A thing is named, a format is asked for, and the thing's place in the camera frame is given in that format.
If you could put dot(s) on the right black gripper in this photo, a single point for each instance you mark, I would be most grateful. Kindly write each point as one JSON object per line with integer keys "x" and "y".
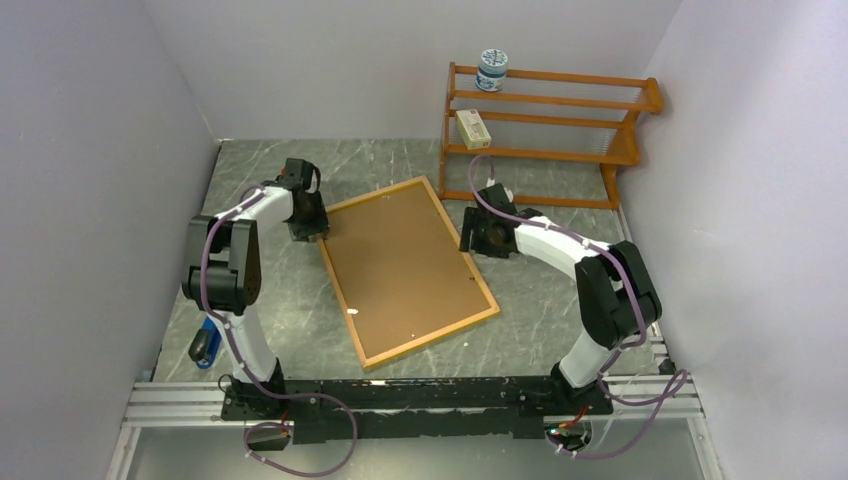
{"x": 472, "y": 222}

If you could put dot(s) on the small white green box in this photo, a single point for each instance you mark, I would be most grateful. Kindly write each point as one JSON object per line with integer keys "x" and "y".
{"x": 472, "y": 129}

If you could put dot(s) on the orange wooden shelf rack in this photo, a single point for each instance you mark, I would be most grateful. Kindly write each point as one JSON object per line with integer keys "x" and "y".
{"x": 551, "y": 117}

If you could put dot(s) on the blue stapler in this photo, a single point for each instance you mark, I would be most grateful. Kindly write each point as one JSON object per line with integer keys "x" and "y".
{"x": 205, "y": 345}

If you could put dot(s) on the blue white jar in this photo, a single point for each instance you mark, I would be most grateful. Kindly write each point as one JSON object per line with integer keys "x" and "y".
{"x": 491, "y": 70}

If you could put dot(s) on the yellow wooden photo frame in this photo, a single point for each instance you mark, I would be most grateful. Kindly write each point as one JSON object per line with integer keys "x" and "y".
{"x": 424, "y": 341}

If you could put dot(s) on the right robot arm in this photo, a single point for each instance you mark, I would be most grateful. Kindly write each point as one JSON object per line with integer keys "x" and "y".
{"x": 616, "y": 295}

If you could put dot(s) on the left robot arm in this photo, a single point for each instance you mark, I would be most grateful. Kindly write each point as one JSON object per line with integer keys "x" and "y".
{"x": 223, "y": 272}

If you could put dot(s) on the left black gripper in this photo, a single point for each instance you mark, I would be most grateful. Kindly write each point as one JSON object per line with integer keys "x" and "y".
{"x": 318, "y": 225}

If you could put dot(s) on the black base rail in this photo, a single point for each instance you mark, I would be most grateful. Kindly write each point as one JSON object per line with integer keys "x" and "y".
{"x": 523, "y": 407}

